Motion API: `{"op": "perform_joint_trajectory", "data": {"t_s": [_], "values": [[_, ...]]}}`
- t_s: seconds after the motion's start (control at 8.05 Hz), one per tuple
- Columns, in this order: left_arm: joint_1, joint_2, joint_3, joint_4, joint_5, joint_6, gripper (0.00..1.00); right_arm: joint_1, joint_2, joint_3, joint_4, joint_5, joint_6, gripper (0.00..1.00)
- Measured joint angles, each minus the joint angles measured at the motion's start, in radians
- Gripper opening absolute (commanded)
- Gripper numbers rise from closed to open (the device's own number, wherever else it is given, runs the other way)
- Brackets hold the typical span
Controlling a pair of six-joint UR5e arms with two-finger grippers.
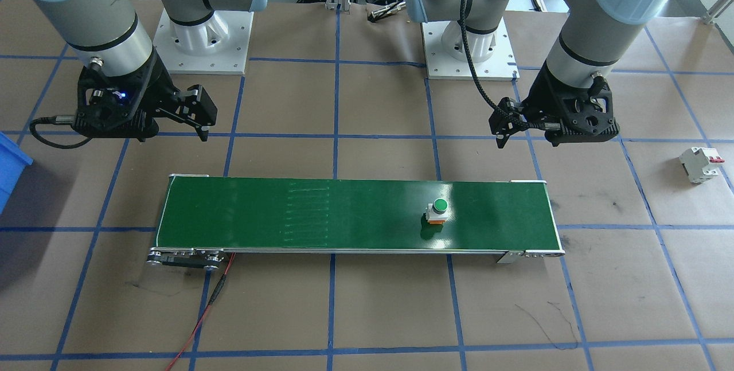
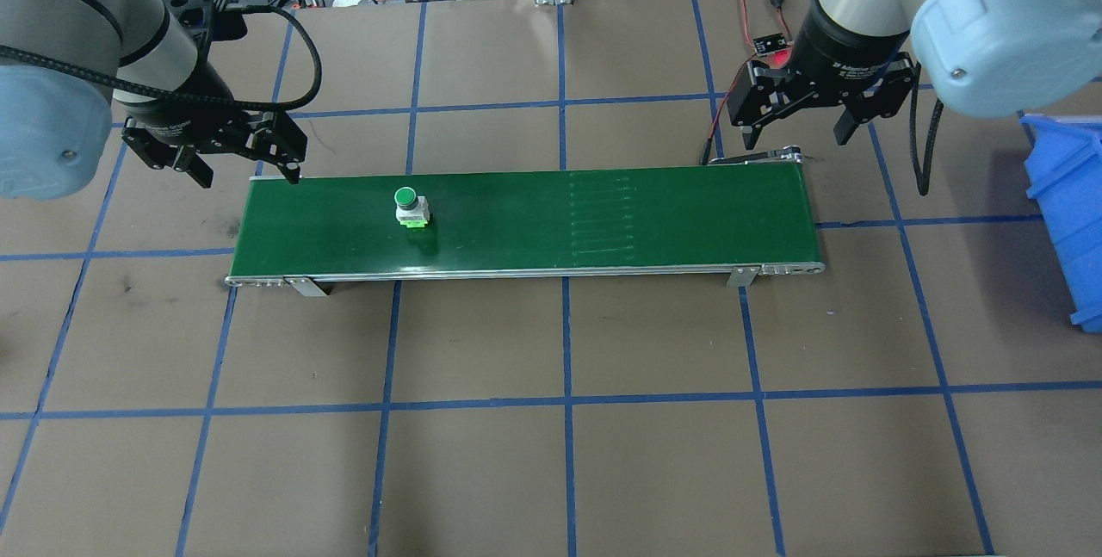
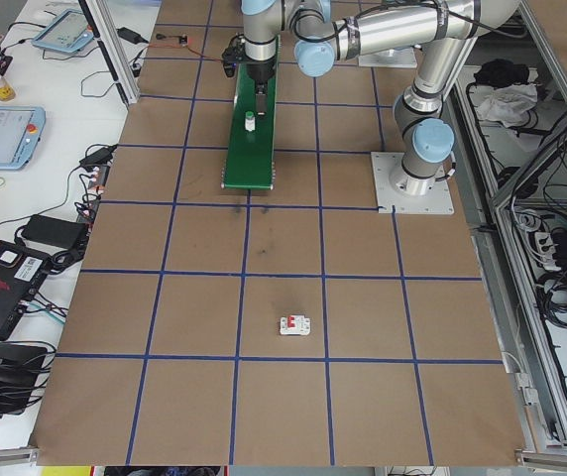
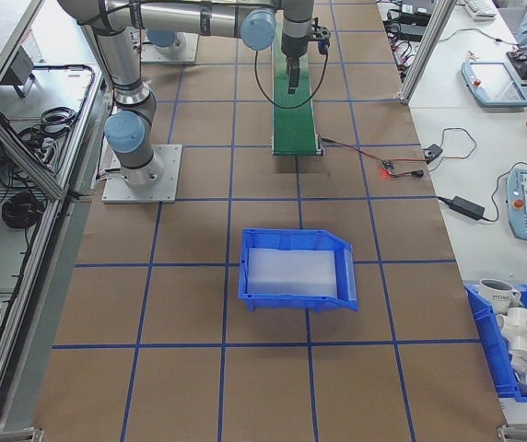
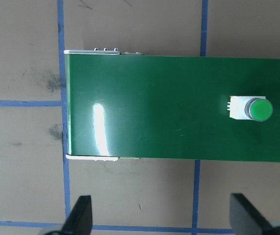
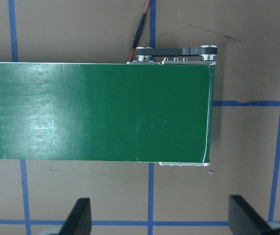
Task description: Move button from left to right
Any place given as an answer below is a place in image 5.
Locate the green push button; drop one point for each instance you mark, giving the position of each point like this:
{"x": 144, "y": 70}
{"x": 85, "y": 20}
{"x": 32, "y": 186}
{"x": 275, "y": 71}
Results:
{"x": 258, "y": 109}

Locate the green belt conveyor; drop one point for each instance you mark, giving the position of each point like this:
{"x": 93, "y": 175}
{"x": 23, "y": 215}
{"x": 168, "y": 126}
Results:
{"x": 167, "y": 107}

